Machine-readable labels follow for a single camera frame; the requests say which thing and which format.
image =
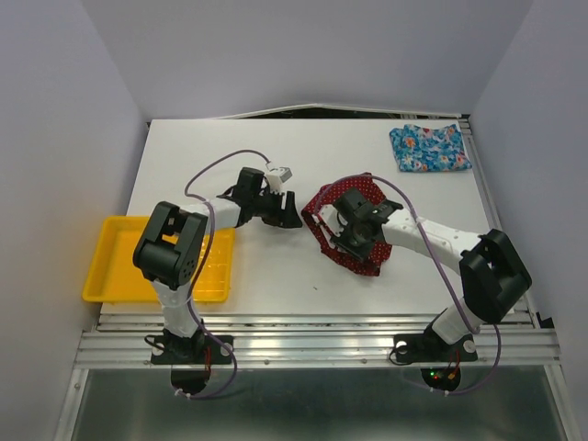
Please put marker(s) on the yellow plastic tray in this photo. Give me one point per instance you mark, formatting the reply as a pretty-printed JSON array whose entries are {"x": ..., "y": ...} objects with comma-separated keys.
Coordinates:
[{"x": 112, "y": 277}]

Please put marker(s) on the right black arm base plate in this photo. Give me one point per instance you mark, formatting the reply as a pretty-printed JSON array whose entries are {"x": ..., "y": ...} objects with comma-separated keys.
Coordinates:
[{"x": 429, "y": 348}]

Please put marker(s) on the aluminium frame rail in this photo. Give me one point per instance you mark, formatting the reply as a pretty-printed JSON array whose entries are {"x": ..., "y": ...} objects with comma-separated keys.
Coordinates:
[{"x": 312, "y": 341}]

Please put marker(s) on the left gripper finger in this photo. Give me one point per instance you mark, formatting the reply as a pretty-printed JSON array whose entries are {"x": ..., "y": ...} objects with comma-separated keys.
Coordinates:
[
  {"x": 290, "y": 215},
  {"x": 274, "y": 222}
]

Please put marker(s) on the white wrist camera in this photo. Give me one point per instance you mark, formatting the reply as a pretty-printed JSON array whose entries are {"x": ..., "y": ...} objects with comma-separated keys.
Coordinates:
[
  {"x": 328, "y": 220},
  {"x": 277, "y": 177}
]

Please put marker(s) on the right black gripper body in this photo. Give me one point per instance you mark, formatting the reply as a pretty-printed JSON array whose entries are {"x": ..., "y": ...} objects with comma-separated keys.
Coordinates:
[{"x": 351, "y": 237}]

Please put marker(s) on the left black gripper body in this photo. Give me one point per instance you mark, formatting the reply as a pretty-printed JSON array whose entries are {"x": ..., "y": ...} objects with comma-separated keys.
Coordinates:
[{"x": 269, "y": 203}]

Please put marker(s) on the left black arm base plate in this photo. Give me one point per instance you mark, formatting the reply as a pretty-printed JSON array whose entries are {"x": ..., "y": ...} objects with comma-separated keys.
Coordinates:
[{"x": 220, "y": 351}]

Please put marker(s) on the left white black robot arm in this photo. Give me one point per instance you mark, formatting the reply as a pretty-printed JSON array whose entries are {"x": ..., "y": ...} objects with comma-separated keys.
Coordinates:
[{"x": 176, "y": 243}]

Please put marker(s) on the blue floral folded skirt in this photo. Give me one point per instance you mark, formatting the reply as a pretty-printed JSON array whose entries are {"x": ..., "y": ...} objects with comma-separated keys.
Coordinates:
[{"x": 418, "y": 149}]

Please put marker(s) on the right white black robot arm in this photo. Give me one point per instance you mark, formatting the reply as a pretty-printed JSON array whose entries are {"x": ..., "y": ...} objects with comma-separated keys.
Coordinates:
[{"x": 493, "y": 275}]

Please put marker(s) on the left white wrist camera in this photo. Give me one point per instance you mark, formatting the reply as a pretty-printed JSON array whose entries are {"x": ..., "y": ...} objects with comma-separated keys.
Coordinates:
[{"x": 277, "y": 177}]

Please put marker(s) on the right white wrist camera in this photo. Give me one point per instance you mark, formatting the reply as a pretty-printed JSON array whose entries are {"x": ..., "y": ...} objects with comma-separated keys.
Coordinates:
[{"x": 328, "y": 220}]

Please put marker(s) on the red polka dot skirt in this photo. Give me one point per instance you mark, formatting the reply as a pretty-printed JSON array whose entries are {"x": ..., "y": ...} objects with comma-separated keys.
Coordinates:
[{"x": 327, "y": 195}]

